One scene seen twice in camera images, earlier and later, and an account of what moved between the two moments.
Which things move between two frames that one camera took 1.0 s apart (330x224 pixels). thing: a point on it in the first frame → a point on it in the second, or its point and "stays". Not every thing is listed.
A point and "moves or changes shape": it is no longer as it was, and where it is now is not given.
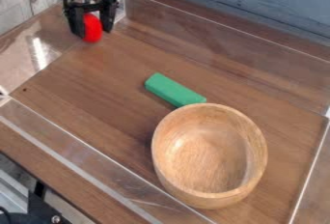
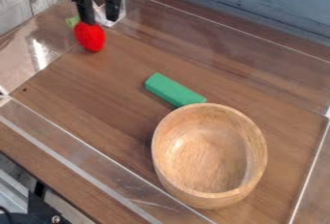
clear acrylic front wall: x=123 y=182 stays
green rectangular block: x=171 y=91 stays
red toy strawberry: x=90 y=28 moves or changes shape
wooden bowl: x=208 y=154 stays
